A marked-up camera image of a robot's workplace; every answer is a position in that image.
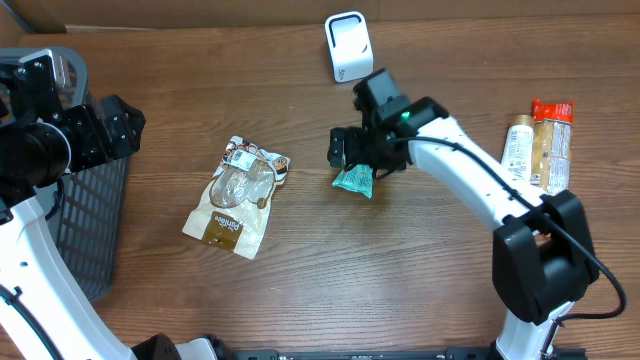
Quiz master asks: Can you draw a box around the mint green wipes packet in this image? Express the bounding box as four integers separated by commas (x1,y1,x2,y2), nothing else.
332,164,374,199

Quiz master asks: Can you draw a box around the white tube with gold cap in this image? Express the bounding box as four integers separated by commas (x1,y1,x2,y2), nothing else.
501,115,534,182

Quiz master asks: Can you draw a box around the brown clear snack bag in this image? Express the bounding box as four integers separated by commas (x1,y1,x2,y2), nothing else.
182,136,290,259

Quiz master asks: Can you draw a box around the orange spaghetti packet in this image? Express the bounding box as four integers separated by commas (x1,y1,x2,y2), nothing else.
530,99,575,195

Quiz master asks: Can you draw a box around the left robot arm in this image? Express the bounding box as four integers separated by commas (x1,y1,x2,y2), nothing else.
1,47,220,359

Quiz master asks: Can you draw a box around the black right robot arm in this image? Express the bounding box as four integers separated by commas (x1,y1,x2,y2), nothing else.
327,69,599,359

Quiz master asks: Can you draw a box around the white barcode scanner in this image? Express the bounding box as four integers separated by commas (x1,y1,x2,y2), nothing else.
324,11,374,83

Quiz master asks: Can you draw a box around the grey plastic mesh basket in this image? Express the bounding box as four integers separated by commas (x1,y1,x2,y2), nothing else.
0,46,132,302

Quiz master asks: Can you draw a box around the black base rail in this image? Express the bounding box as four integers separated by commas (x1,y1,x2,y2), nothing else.
219,347,589,360

